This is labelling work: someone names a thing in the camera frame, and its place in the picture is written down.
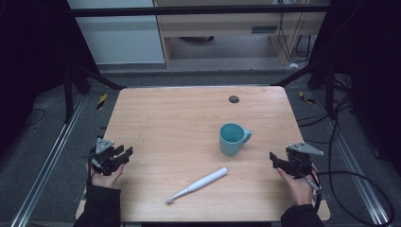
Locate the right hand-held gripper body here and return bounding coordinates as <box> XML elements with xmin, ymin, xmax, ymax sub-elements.
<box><xmin>285</xmin><ymin>142</ymin><xmax>325</xmax><ymax>180</ymax></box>

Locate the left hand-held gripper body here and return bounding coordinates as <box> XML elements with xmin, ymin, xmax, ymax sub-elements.
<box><xmin>88</xmin><ymin>137</ymin><xmax>124</xmax><ymax>177</ymax></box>

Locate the teal mug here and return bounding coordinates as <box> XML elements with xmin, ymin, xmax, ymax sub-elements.
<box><xmin>218</xmin><ymin>122</ymin><xmax>253</xmax><ymax>157</ymax></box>

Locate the white electric toothbrush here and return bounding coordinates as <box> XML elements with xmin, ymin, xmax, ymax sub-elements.
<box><xmin>165</xmin><ymin>166</ymin><xmax>229</xmax><ymax>205</ymax></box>

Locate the person's left hand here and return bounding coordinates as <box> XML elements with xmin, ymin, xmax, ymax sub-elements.
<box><xmin>85</xmin><ymin>160</ymin><xmax>127</xmax><ymax>190</ymax></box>

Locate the person's right hand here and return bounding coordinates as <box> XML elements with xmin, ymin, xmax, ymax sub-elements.
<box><xmin>276</xmin><ymin>162</ymin><xmax>320</xmax><ymax>206</ymax></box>

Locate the yellow black striped tape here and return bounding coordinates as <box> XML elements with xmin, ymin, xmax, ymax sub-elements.
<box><xmin>96</xmin><ymin>93</ymin><xmax>109</xmax><ymax>111</ymax></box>
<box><xmin>298</xmin><ymin>90</ymin><xmax>316</xmax><ymax>105</ymax></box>

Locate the black metal stand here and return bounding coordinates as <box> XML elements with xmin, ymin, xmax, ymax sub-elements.
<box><xmin>62</xmin><ymin>61</ymin><xmax>127</xmax><ymax>125</ymax></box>
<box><xmin>270</xmin><ymin>60</ymin><xmax>337</xmax><ymax>120</ymax></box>

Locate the white cabinet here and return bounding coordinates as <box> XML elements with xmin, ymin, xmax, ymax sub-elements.
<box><xmin>66</xmin><ymin>0</ymin><xmax>166</xmax><ymax>66</ymax></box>

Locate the wooden desk cabinet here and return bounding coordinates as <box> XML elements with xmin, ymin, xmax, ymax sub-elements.
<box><xmin>152</xmin><ymin>0</ymin><xmax>331</xmax><ymax>70</ymax></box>

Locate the aluminium floor rail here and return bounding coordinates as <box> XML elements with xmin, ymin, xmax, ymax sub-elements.
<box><xmin>9</xmin><ymin>94</ymin><xmax>87</xmax><ymax>227</ymax></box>
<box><xmin>311</xmin><ymin>91</ymin><xmax>393</xmax><ymax>225</ymax></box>

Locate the black cable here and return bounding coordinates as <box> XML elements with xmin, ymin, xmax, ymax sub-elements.
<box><xmin>296</xmin><ymin>94</ymin><xmax>395</xmax><ymax>227</ymax></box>

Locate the black metal frame bar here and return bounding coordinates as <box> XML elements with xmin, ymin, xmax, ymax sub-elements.
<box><xmin>67</xmin><ymin>4</ymin><xmax>331</xmax><ymax>18</ymax></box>

